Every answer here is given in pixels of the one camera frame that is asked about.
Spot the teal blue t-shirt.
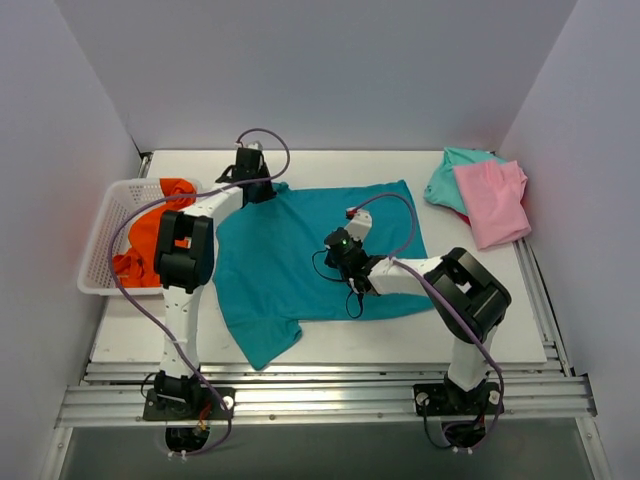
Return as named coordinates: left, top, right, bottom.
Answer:
left=213, top=180, right=427, bottom=369

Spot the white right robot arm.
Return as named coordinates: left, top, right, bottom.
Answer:
left=324, top=227, right=511, bottom=413

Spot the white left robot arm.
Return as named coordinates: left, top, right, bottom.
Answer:
left=154, top=142, right=275, bottom=419

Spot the mint green folded t-shirt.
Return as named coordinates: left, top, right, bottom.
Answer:
left=423, top=147, right=505, bottom=216

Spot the red folded t-shirt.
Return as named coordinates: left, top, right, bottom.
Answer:
left=455, top=211, right=471, bottom=227

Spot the white plastic basket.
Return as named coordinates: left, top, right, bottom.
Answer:
left=76, top=178, right=204, bottom=298

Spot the orange t-shirt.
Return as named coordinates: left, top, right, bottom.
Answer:
left=112, top=198, right=195, bottom=288

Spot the pink folded t-shirt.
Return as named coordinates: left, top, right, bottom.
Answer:
left=453, top=160, right=531, bottom=250

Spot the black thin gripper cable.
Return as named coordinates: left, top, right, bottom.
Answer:
left=312, top=247, right=365, bottom=321

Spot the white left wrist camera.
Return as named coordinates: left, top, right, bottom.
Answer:
left=235, top=141, right=263, bottom=151

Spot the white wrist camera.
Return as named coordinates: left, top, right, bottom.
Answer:
left=235, top=141, right=263, bottom=151
left=345, top=209, right=373, bottom=243

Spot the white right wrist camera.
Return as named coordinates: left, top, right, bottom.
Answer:
left=345, top=209, right=373, bottom=243

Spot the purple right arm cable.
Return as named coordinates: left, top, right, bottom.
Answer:
left=345, top=192, right=505, bottom=449

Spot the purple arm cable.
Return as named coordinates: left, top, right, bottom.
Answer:
left=108, top=128, right=292, bottom=457
left=345, top=192, right=505, bottom=449

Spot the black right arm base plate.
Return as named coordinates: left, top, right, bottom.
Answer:
left=412, top=380, right=504, bottom=417

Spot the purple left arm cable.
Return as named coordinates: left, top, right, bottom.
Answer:
left=108, top=128, right=292, bottom=457

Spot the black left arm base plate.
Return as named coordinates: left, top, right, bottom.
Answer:
left=142, top=387, right=235, bottom=422

